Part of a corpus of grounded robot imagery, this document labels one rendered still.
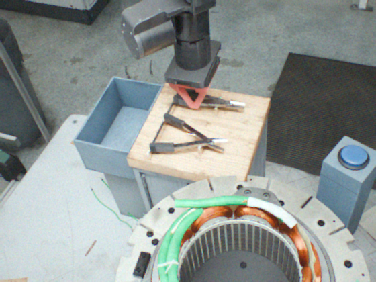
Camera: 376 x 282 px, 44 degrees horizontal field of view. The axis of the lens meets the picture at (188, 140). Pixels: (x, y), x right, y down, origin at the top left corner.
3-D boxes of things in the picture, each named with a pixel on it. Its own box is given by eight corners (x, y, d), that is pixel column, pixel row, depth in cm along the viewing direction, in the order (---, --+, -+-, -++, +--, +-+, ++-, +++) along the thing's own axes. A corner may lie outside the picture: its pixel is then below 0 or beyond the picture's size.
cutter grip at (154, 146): (150, 152, 75) (148, 146, 73) (150, 148, 75) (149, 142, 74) (174, 152, 74) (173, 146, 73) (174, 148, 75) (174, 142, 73)
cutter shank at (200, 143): (174, 150, 74) (173, 148, 73) (173, 146, 74) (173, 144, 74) (211, 145, 74) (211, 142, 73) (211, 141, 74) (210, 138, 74)
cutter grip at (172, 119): (164, 121, 79) (162, 115, 77) (166, 118, 79) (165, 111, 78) (183, 129, 77) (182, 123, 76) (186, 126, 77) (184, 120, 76)
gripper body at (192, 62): (164, 84, 72) (158, 48, 67) (184, 44, 78) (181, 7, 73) (203, 92, 71) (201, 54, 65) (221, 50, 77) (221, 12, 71)
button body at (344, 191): (338, 254, 92) (362, 182, 72) (307, 234, 95) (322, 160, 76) (356, 229, 95) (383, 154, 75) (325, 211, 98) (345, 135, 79)
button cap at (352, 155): (358, 171, 73) (359, 167, 73) (336, 158, 75) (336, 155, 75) (370, 155, 75) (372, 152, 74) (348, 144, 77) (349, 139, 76)
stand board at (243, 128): (128, 166, 78) (125, 158, 76) (168, 89, 89) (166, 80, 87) (243, 192, 72) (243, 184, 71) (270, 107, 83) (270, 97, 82)
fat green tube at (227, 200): (173, 212, 60) (171, 205, 58) (181, 187, 62) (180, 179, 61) (287, 234, 56) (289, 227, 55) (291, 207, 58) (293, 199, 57)
